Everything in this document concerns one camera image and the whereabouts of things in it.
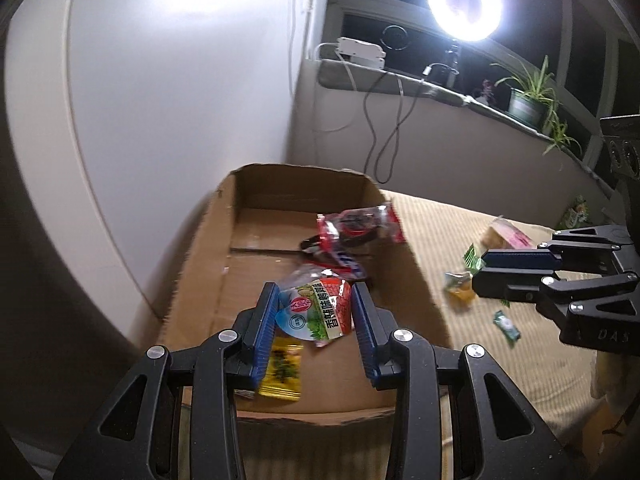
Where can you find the brown cardboard box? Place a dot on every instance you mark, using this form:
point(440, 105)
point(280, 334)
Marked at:
point(260, 270)

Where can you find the green printed bag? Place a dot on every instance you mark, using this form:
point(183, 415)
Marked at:
point(575, 212)

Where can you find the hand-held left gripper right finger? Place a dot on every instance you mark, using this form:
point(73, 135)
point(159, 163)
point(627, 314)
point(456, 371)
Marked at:
point(362, 335)

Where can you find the potted spider plant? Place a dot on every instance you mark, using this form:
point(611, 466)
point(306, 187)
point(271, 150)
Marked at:
point(525, 107)

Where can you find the red clear packet dark snack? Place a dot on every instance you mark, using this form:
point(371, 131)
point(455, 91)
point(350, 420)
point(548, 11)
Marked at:
point(312, 245)
point(355, 225)

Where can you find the white window frame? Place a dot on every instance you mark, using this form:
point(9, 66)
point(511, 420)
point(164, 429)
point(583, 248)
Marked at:
point(334, 20)

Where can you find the clear packet with yellow snack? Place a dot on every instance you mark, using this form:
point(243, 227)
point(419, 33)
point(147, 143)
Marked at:
point(459, 292)

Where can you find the white power strip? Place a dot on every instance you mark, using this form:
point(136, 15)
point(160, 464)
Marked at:
point(360, 52)

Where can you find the black tripod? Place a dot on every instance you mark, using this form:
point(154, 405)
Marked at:
point(452, 60)

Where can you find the small purple potted plant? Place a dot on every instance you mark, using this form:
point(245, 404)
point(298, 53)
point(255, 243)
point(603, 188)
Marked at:
point(486, 91)

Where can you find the red green snack packet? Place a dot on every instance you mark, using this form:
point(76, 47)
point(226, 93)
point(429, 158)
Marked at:
point(320, 310)

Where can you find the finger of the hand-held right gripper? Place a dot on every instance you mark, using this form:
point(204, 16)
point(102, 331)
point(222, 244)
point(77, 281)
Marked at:
point(515, 260)
point(505, 290)

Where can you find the bread in pink printed bag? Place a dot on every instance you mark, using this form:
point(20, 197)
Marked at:
point(505, 234)

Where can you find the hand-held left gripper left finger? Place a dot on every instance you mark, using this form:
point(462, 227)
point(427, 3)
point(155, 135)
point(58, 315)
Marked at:
point(265, 330)

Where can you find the purple snack bar packet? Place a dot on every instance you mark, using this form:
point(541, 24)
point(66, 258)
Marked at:
point(345, 262)

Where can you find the yellow packet with dark print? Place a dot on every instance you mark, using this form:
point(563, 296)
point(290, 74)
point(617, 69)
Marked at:
point(285, 370)

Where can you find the small green candy packet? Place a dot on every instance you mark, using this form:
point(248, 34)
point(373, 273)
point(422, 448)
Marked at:
point(471, 259)
point(505, 325)

